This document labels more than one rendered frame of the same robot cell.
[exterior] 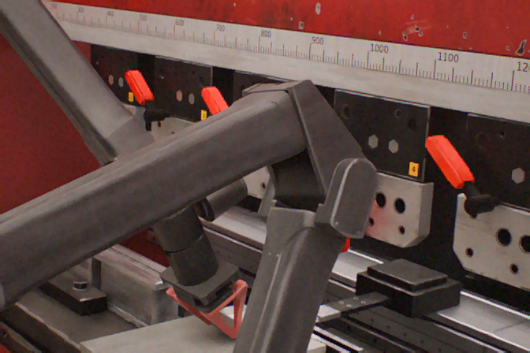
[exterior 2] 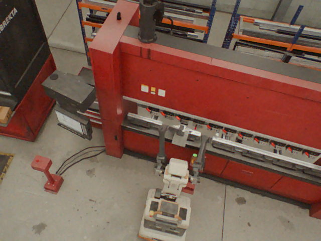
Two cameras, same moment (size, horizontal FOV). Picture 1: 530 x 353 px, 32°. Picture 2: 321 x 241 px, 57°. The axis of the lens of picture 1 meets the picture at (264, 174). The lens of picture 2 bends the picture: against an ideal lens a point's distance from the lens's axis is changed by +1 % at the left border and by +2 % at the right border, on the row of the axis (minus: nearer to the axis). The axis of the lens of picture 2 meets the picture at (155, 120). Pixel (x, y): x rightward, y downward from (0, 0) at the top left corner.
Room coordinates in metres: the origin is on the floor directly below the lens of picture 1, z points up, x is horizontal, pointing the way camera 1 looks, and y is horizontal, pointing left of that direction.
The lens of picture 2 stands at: (-0.27, 1.63, 4.33)
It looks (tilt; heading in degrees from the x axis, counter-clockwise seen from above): 56 degrees down; 321
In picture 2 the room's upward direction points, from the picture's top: 6 degrees clockwise
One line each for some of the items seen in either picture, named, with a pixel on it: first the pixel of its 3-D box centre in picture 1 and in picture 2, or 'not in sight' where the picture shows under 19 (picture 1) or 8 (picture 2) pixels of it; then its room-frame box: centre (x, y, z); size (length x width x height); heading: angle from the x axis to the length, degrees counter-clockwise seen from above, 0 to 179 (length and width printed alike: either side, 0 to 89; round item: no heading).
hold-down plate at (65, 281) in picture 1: (54, 280); (140, 124); (1.63, 0.38, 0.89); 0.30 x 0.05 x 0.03; 40
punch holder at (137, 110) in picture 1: (132, 96); (154, 109); (1.53, 0.23, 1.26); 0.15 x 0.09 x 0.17; 40
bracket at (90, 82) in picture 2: not in sight; (78, 86); (2.03, 0.99, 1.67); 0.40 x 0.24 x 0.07; 40
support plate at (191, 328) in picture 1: (204, 347); (180, 137); (1.11, 0.07, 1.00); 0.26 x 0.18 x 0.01; 130
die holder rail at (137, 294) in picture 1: (95, 265); (144, 120); (1.63, 0.30, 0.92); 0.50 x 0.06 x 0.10; 40
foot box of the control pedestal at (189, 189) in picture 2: not in sight; (189, 184); (0.74, 0.02, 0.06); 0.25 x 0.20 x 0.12; 130
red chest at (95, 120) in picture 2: not in sight; (95, 102); (2.58, 0.64, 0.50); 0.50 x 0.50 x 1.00; 40
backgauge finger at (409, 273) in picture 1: (374, 294); not in sight; (1.30, -0.17, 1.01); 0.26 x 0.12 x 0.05; 130
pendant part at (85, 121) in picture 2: not in sight; (75, 121); (1.76, 1.21, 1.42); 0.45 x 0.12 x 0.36; 29
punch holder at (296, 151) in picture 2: not in sight; (294, 147); (0.15, -0.93, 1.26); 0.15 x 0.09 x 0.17; 40
